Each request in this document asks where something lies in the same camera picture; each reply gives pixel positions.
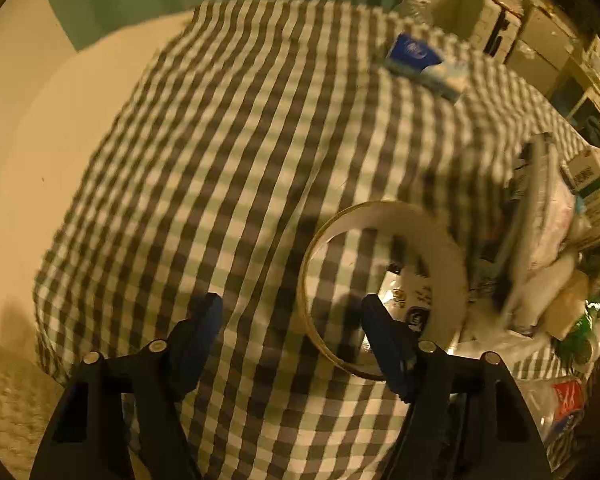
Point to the white black print packet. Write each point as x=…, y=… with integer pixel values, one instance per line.
x=405, y=295

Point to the clear water bottle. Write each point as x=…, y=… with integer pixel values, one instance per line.
x=415, y=7

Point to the green plastic wrapper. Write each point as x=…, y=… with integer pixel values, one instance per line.
x=577, y=335

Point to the green white carton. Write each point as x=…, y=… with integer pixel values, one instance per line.
x=592, y=190

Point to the blue tissue pack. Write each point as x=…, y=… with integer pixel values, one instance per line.
x=415, y=55

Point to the clear tape roll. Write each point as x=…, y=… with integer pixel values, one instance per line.
x=430, y=240

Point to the grey mini fridge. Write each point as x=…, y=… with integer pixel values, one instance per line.
x=545, y=45

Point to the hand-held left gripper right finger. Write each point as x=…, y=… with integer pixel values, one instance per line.
x=380, y=330

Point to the white suitcase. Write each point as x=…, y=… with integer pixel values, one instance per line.
x=470, y=15

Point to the red label clear packet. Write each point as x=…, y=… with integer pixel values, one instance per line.
x=565, y=400

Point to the white plastic bag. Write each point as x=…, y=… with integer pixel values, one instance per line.
x=555, y=225

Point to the checkered desktop tablecloth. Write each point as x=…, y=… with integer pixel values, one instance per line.
x=205, y=160

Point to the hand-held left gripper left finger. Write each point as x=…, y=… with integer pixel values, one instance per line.
x=207, y=310

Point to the cream bed blanket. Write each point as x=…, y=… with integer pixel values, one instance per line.
x=30, y=160

